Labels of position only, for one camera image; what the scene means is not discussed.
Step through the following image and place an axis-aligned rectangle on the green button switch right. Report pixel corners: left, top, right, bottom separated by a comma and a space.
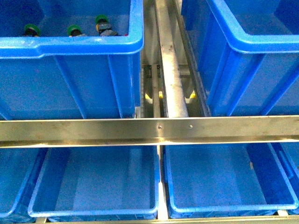
95, 14, 119, 36

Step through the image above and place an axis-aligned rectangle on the green button switch middle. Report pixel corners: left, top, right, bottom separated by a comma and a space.
67, 25, 87, 37

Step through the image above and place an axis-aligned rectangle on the green button switch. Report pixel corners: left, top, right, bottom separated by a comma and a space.
67, 25, 87, 37
23, 24, 41, 37
95, 14, 119, 36

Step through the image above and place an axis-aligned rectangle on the steel rack front rail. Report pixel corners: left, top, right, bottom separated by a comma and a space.
0, 115, 299, 148

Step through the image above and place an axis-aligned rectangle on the shelf blue bin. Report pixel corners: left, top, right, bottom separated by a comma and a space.
164, 143, 299, 218
28, 146, 160, 222

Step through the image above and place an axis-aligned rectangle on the steel divider rail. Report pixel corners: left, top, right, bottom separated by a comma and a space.
155, 0, 188, 118

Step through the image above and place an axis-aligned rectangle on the blue ribbed plastic bin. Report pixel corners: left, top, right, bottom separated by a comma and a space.
181, 0, 299, 116

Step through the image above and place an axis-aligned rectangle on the blue plastic bin centre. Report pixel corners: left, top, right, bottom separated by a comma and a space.
0, 0, 144, 120

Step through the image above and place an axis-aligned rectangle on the lower shelf blue bin right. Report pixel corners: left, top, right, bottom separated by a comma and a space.
164, 143, 299, 218

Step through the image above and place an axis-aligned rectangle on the lower shelf bin far left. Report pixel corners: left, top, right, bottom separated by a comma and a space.
0, 148, 48, 224

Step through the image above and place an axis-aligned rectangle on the green button switch left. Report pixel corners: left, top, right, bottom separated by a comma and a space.
23, 24, 41, 37

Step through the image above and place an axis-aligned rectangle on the lower shelf blue bin left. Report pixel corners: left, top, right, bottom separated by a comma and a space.
28, 146, 160, 222

